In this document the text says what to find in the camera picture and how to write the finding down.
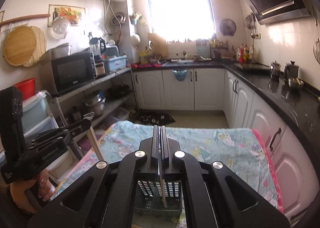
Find black blender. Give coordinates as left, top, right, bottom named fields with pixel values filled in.
left=89, top=32, right=106, bottom=78

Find wooden cutting board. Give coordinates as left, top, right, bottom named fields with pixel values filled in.
left=148, top=33, right=168, bottom=58

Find red plastic bucket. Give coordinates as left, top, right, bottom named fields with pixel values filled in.
left=14, top=78, right=36, bottom=101

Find fruit picture on wall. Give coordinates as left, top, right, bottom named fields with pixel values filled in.
left=48, top=5, right=86, bottom=27

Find Hello Kitty tablecloth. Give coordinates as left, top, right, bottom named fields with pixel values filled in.
left=53, top=121, right=284, bottom=227

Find wall fan vent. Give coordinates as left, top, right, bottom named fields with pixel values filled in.
left=220, top=19, right=237, bottom=36

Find black microwave oven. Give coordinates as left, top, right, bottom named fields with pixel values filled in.
left=50, top=52, right=96, bottom=95

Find plastic drawer unit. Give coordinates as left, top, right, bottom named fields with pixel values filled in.
left=22, top=90, right=78, bottom=183

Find blue hanging bin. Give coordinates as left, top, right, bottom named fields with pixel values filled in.
left=172, top=69, right=188, bottom=82

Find hanging strainer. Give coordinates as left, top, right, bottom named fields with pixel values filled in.
left=313, top=38, right=320, bottom=64

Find wooden rolling pin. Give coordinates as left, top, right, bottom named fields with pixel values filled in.
left=0, top=14, right=50, bottom=27

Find black kitchen countertop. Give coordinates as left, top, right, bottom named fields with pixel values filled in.
left=132, top=62, right=319, bottom=156

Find white lower cabinets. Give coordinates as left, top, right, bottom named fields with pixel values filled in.
left=133, top=69, right=319, bottom=223

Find steel bowl on counter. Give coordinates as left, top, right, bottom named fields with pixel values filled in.
left=288, top=77, right=304, bottom=90

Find white plastic lid on wall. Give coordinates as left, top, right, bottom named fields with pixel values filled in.
left=52, top=17, right=71, bottom=39

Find metal shelf rack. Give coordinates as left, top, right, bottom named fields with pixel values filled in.
left=52, top=67, right=135, bottom=128

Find window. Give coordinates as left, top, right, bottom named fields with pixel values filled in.
left=148, top=0, right=216, bottom=42

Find green plastic utensil basket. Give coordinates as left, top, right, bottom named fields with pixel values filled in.
left=134, top=181, right=183, bottom=217

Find condiment bottles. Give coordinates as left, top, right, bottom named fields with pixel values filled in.
left=232, top=44, right=254, bottom=64

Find steel pots on shelf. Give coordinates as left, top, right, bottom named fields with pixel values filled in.
left=80, top=90, right=106, bottom=117

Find steel kettle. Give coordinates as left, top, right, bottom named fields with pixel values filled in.
left=270, top=61, right=281, bottom=80

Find chopsticks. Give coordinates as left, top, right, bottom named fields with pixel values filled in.
left=158, top=148, right=167, bottom=208
left=84, top=112, right=104, bottom=161

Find person's left hand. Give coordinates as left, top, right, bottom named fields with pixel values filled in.
left=10, top=168, right=55, bottom=214

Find dark lidded pot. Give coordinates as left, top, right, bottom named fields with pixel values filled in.
left=284, top=60, right=299, bottom=82

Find blue plastic dish box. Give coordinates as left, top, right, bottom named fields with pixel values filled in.
left=105, top=55, right=127, bottom=72

